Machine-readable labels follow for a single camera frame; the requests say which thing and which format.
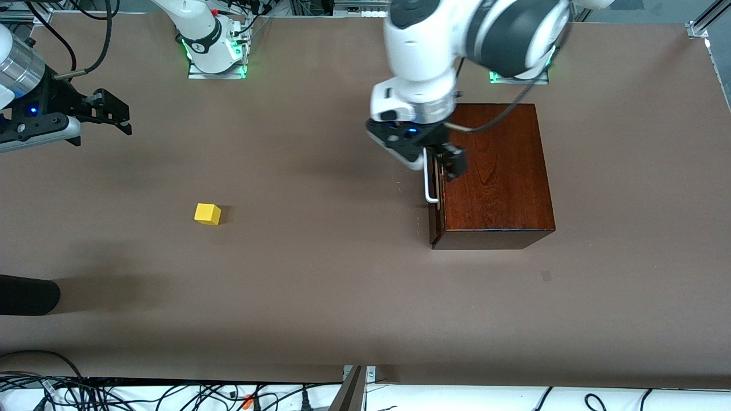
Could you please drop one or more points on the yellow block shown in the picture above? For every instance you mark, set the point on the yellow block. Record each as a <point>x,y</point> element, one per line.
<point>207,214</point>

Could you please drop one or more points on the aluminium frame post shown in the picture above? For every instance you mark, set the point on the aluminium frame post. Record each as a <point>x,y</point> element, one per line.
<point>351,394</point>

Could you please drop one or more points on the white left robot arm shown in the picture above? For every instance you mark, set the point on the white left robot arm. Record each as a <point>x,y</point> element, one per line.
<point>422,57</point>

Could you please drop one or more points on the orange plug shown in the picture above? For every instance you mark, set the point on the orange plug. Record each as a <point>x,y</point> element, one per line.
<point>248,403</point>

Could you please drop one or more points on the aluminium frame profile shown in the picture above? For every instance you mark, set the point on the aluminium frame profile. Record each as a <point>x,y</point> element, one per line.
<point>699,25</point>
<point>40,16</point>

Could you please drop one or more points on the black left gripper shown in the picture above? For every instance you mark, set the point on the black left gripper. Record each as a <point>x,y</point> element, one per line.
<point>435,136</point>

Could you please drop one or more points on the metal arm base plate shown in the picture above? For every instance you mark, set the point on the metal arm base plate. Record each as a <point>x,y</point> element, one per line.
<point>499,80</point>
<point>197,75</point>

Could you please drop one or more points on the dark wooden drawer cabinet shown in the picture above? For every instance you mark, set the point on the dark wooden drawer cabinet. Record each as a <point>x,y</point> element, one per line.
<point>497,182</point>

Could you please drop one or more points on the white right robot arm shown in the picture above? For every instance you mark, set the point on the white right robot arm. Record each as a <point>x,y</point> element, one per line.
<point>197,31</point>

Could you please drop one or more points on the white power strip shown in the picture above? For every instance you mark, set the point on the white power strip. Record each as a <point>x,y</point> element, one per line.
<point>365,12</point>

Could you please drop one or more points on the black cylinder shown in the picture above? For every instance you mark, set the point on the black cylinder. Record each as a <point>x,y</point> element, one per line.
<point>28,294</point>

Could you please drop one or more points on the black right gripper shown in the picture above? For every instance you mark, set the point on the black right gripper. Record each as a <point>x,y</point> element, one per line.
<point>59,100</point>

